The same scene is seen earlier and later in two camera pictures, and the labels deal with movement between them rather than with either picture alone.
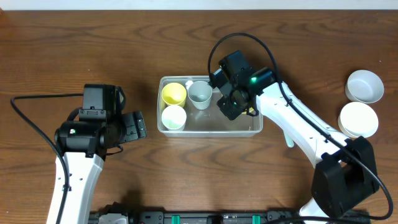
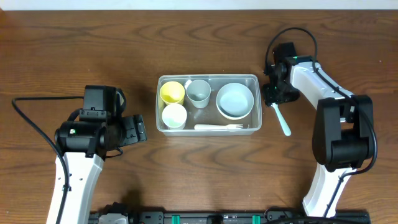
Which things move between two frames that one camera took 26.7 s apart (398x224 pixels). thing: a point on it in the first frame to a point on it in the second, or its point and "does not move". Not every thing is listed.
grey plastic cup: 199,93 does not move
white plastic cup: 174,117 does not move
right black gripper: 229,107 to 278,97
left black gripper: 137,125 does not move
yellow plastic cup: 174,94 does not move
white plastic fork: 188,84 to 217,127
